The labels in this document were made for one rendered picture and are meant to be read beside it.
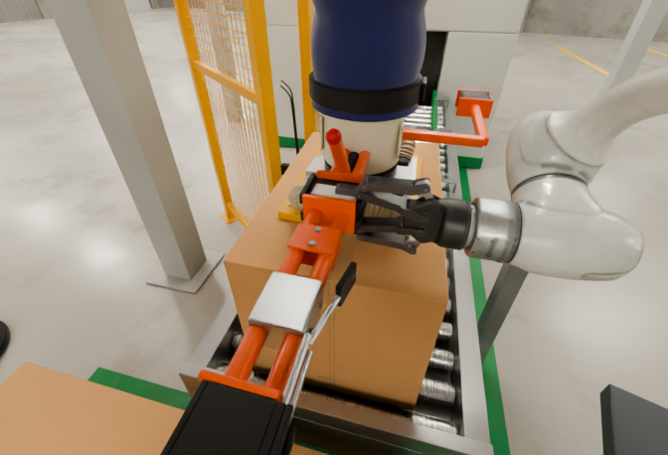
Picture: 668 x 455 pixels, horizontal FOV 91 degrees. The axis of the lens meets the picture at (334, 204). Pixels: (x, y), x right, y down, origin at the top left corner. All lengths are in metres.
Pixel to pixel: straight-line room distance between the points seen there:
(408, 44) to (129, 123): 1.15
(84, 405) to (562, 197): 1.07
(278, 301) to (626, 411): 0.67
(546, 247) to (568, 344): 1.45
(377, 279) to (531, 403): 1.19
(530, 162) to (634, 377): 1.51
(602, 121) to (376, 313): 0.44
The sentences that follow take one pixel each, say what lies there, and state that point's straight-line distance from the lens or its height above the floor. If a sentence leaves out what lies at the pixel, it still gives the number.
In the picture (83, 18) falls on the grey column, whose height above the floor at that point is 1.25.
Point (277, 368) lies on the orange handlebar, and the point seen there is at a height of 1.09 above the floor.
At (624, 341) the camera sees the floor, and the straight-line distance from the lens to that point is 2.10.
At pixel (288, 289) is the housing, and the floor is 1.09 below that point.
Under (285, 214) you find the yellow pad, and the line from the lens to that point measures 0.69.
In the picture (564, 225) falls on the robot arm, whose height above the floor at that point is 1.12.
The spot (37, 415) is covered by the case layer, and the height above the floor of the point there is 0.54.
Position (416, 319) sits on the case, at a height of 0.89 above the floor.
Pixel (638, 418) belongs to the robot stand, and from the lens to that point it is 0.86.
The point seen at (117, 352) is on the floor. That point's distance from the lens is 1.86.
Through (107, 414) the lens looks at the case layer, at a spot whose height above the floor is 0.54.
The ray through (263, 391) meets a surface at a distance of 0.31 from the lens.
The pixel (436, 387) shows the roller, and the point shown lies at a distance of 0.95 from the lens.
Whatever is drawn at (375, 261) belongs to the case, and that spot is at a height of 0.95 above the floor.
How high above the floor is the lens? 1.38
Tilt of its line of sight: 36 degrees down
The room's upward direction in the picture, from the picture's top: straight up
